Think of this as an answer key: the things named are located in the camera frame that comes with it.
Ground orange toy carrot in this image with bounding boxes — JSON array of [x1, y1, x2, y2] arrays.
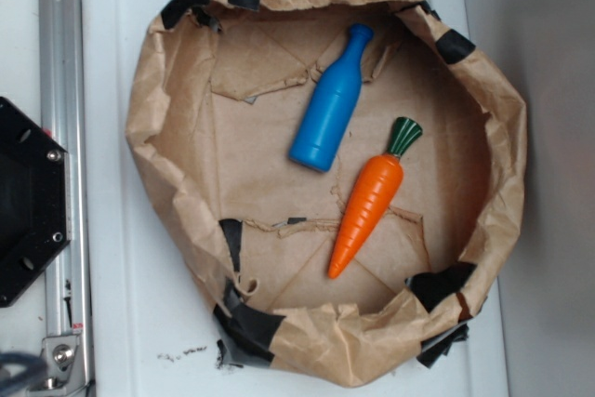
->
[[327, 117, 423, 279]]

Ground blue toy bottle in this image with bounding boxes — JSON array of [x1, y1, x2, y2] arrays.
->
[[289, 24, 374, 172]]

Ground brown paper bin with tape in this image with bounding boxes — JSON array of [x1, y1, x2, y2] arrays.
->
[[126, 0, 527, 388]]

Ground white tray board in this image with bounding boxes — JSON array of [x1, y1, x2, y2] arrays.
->
[[79, 0, 511, 397]]

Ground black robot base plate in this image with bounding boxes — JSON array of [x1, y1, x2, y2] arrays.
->
[[1, 98, 70, 308]]

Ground aluminium extrusion rail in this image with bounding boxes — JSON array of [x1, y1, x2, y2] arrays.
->
[[39, 0, 96, 396]]

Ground metal corner bracket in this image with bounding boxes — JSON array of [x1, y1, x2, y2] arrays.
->
[[26, 334, 86, 396]]

